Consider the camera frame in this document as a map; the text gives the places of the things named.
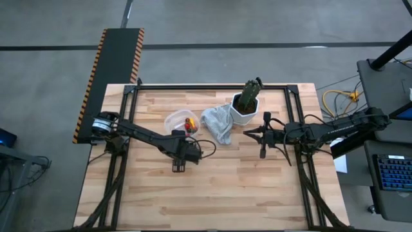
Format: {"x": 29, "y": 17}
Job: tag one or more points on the grey cart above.
{"x": 19, "y": 193}

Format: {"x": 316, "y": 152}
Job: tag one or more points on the white paper sheet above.
{"x": 342, "y": 165}

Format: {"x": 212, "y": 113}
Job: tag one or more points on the grey laptop table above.
{"x": 392, "y": 206}

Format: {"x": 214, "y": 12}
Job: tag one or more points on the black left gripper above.
{"x": 188, "y": 153}

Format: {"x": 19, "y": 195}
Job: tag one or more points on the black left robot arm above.
{"x": 145, "y": 135}

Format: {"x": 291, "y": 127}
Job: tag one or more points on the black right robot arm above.
{"x": 338, "y": 129}

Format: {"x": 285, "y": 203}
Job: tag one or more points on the dark screen with blue glow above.
{"x": 405, "y": 114}

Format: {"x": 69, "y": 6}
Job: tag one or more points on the green cactus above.
{"x": 248, "y": 94}

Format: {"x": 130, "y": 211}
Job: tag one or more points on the small yellow pepper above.
{"x": 192, "y": 122}

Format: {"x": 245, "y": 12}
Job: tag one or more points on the caster wheel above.
{"x": 372, "y": 209}

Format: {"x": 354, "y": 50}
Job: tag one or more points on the black aluminium table frame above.
{"x": 209, "y": 87}

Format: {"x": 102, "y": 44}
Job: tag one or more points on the dark device with blue light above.
{"x": 7, "y": 138}

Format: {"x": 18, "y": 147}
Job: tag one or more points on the grey desk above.
{"x": 383, "y": 90}

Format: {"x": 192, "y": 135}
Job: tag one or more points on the grey waffle cloth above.
{"x": 219, "y": 124}

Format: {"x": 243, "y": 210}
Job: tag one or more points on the backlit laptop keyboard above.
{"x": 396, "y": 172}

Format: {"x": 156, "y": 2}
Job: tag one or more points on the black ramp with hazard stripes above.
{"x": 112, "y": 64}

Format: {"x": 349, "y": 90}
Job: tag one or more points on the white plant pot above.
{"x": 244, "y": 118}

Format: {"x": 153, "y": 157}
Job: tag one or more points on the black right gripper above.
{"x": 273, "y": 137}

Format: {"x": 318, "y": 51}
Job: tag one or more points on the black pole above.
{"x": 391, "y": 51}

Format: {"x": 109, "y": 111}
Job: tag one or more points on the clear plastic tupperware container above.
{"x": 175, "y": 120}

